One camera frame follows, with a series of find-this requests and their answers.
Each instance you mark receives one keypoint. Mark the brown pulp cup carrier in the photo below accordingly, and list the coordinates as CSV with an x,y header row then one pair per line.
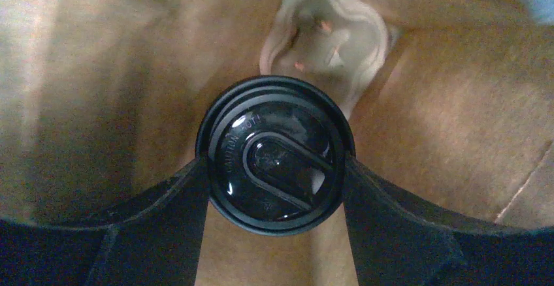
x,y
336,45

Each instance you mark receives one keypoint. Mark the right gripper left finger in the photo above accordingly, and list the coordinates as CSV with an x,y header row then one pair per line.
x,y
152,239

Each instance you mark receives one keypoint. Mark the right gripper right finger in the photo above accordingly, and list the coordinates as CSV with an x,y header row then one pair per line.
x,y
398,238

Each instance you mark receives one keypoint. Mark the green paper bag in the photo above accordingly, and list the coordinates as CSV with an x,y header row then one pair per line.
x,y
101,99

